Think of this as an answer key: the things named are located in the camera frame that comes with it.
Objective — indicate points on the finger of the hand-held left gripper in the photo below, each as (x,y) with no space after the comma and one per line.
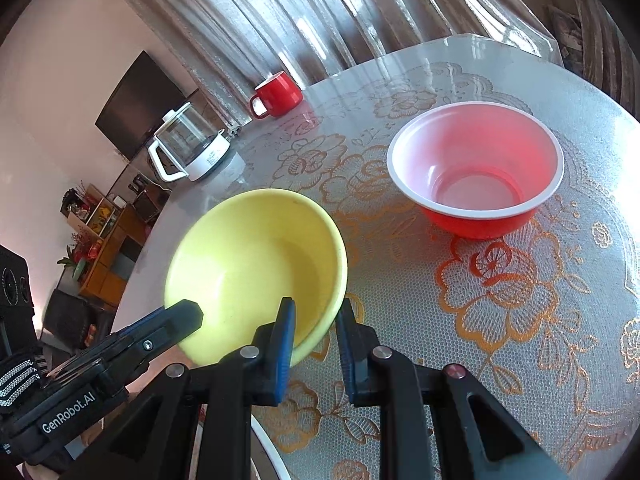
(170,320)

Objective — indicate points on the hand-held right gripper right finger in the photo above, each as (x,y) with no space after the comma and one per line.
(346,360)

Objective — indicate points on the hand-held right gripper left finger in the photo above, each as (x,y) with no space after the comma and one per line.
(284,355)

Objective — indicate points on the yellow plastic bowl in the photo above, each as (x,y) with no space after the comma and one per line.
(250,260)

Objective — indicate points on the red plastic bowl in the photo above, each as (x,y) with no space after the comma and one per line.
(475,160)

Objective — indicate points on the black white striped wristband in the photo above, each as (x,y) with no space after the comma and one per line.
(20,382)

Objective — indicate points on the orange wooden cabinet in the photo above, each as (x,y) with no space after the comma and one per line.
(107,265)

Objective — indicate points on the black cushioned armchair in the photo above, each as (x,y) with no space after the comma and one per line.
(70,317)

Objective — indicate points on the small old television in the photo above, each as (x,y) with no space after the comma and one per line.
(145,207)

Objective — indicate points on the potted plant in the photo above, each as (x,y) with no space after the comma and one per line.
(70,262)

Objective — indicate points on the wooden desktop shelf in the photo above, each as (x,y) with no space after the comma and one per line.
(100,215)

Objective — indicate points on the small white box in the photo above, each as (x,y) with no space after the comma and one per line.
(118,202)

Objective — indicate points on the white glass electric kettle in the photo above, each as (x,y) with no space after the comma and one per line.
(210,157)

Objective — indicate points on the black flat television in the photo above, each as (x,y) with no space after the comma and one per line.
(135,105)

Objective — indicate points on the red mug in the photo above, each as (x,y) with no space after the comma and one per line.
(280,92)

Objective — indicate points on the wide grey sheer curtain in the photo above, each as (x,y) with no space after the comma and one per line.
(300,10)

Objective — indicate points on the narrow grey sheer curtain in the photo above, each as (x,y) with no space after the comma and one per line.
(600,35)

